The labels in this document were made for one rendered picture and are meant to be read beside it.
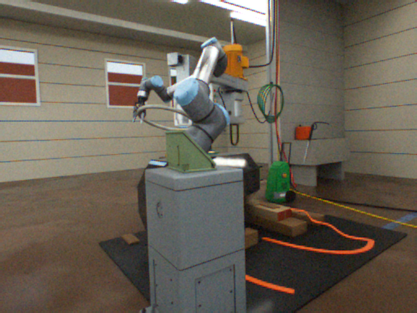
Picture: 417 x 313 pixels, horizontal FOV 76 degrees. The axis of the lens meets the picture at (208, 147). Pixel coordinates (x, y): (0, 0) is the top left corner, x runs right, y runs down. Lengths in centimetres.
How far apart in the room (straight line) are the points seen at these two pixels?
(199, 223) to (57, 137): 721
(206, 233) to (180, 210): 19
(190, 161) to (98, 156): 720
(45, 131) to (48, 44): 230
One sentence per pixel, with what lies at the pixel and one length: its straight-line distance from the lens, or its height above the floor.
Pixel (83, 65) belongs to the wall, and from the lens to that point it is 862.
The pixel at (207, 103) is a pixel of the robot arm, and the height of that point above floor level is 119.
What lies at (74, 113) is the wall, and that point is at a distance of 836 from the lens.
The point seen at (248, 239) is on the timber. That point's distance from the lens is 256.
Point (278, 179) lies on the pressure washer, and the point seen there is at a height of 34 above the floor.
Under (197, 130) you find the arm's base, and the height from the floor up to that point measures 106.
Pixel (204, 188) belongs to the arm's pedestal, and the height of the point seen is 78.
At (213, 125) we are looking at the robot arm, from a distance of 144.
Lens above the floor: 104
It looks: 3 degrees down
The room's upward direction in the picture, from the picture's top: 2 degrees counter-clockwise
